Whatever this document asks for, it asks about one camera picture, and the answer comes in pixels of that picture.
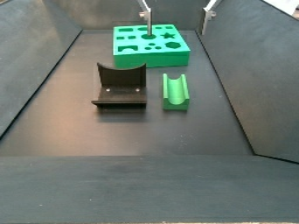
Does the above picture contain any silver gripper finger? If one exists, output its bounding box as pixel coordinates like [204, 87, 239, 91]
[200, 0, 222, 35]
[136, 0, 152, 36]

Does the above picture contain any green arch object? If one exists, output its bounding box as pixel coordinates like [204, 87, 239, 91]
[163, 73, 189, 110]

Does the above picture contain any black fixture bracket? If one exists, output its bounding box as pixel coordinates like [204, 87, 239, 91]
[91, 63, 147, 107]

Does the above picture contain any green shape-sorter block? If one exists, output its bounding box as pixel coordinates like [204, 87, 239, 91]
[113, 24, 191, 68]

